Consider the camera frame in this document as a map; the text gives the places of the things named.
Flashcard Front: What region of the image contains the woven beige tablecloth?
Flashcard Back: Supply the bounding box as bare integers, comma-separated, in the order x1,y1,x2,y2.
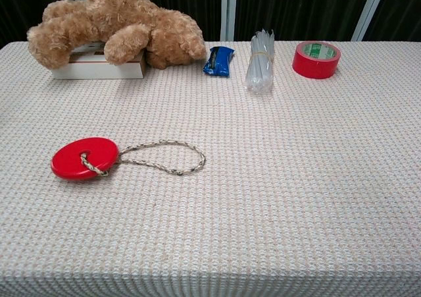
0,40,421,297

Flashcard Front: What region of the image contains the white frame post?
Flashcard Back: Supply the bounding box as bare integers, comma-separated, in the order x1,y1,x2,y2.
219,0,238,42
351,0,390,42

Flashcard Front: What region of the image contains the brown plush teddy bear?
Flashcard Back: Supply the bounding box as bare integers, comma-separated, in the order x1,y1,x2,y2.
26,0,207,70

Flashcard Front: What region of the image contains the white cardboard box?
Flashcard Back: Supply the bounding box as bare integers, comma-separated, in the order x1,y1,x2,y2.
51,41,147,80

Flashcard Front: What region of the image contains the blue snack packet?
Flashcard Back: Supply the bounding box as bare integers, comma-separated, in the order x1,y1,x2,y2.
203,45,235,78

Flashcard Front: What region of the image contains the red tape roll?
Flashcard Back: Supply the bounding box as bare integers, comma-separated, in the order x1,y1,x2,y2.
292,41,342,80

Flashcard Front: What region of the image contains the bundle of clear straws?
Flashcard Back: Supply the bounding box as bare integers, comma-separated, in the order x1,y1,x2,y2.
245,28,276,94

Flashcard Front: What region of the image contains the dark curtain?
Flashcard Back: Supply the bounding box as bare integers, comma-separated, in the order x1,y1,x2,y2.
0,0,421,49

